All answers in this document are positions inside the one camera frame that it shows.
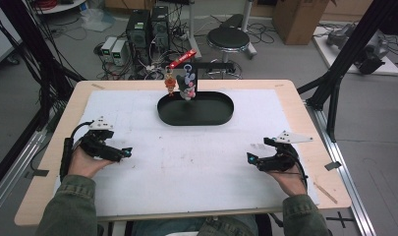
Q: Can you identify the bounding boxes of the person's left hand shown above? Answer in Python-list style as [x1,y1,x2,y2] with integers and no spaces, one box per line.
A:
[67,145,115,180]

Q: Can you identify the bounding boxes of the black round stool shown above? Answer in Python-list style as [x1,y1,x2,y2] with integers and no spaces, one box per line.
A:
[206,27,252,80]

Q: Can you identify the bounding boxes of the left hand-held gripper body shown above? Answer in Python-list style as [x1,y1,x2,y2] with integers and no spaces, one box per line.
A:
[78,115,125,163]

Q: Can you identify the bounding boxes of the white table leg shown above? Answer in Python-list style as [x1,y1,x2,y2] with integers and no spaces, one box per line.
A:
[186,0,203,61]
[241,0,258,60]

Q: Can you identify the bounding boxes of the black tape piece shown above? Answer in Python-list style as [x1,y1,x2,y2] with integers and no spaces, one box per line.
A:
[323,160,343,172]
[24,168,51,180]

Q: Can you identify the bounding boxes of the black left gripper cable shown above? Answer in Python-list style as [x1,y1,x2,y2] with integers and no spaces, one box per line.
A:
[59,120,95,183]

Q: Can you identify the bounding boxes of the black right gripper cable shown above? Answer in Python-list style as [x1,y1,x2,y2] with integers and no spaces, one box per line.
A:
[284,146,310,192]

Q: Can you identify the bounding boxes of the brown cardboard box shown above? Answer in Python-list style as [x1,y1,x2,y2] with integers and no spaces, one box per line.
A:
[271,0,332,46]

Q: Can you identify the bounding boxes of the white table mat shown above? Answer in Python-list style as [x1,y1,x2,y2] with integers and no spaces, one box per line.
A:
[54,88,320,219]

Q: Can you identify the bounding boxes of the white power supply unit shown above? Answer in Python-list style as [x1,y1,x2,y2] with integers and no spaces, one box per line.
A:
[100,35,119,57]
[110,38,129,67]

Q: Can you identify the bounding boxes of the person's right hand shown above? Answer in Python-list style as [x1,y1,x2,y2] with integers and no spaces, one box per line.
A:
[264,164,308,199]

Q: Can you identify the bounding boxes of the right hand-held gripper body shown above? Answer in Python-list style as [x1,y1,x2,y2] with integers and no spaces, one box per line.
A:
[256,130,314,173]

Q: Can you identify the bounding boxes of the grey black device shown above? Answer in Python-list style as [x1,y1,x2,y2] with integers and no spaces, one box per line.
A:
[325,23,391,76]

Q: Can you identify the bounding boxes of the red strap figure keychain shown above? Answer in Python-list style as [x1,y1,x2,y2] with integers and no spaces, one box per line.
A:
[164,48,199,98]

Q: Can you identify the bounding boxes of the black metal frame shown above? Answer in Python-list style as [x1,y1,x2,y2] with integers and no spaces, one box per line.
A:
[0,0,86,132]
[297,0,398,144]

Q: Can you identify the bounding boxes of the clear plastic bag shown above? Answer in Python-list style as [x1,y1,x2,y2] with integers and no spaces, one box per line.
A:
[80,7,116,33]

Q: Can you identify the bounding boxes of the aluminium rail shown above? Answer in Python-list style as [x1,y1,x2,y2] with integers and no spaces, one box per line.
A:
[0,130,49,219]
[305,99,378,236]

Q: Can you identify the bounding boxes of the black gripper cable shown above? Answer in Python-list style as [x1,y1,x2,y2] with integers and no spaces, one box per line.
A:
[284,146,310,192]
[59,120,95,183]

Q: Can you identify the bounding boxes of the black white plush keychain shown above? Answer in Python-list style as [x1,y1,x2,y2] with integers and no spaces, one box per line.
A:
[175,63,198,102]

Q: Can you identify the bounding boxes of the black hanger stand with tray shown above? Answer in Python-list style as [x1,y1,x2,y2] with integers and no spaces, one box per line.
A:
[156,61,237,127]

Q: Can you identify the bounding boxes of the white floor board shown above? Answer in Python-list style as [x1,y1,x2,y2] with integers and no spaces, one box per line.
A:
[312,26,398,77]

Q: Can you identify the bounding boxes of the thin wooden stick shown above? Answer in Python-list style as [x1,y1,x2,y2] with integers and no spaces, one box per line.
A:
[313,181,339,206]

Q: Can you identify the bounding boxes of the black computer tower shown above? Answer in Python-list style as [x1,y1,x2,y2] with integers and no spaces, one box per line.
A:
[125,9,152,66]
[149,5,171,51]

